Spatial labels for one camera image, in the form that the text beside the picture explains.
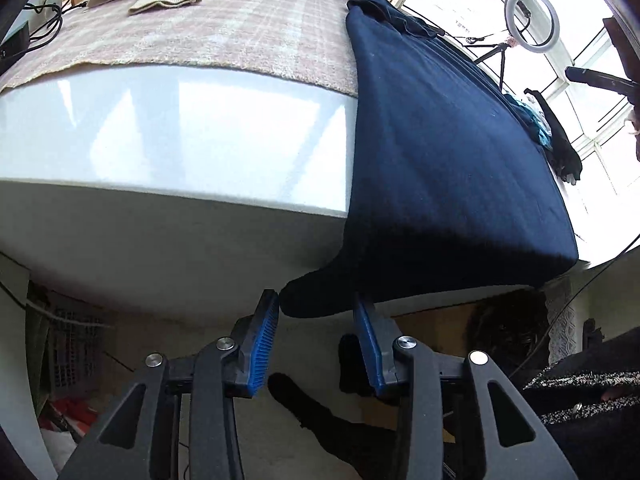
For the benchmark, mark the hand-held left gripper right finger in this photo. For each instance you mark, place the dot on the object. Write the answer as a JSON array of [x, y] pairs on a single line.
[[367, 345]]

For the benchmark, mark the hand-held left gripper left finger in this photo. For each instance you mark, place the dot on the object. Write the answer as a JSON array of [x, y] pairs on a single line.
[[262, 340]]

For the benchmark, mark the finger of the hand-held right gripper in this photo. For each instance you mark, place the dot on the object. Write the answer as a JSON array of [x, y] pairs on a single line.
[[587, 76]]

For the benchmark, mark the navy blue garment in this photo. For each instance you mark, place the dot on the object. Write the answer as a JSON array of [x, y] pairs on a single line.
[[440, 160]]

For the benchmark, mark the light blue cloth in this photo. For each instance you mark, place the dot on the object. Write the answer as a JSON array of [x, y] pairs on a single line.
[[537, 122]]

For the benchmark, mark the black garment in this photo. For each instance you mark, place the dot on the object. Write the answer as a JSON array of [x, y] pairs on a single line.
[[562, 145]]

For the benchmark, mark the white laundry basket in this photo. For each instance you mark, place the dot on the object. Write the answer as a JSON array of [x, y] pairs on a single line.
[[75, 350]]

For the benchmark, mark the white lace cloth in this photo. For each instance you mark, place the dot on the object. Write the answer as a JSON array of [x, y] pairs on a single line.
[[565, 325]]

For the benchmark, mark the person's tweed clothing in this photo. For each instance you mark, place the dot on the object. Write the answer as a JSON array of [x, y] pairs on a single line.
[[590, 410]]

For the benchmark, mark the pink plaid blanket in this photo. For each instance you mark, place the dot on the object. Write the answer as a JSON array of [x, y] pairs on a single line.
[[225, 30]]

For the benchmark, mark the black power adapter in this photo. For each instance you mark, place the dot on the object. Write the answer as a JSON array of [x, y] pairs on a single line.
[[15, 44]]

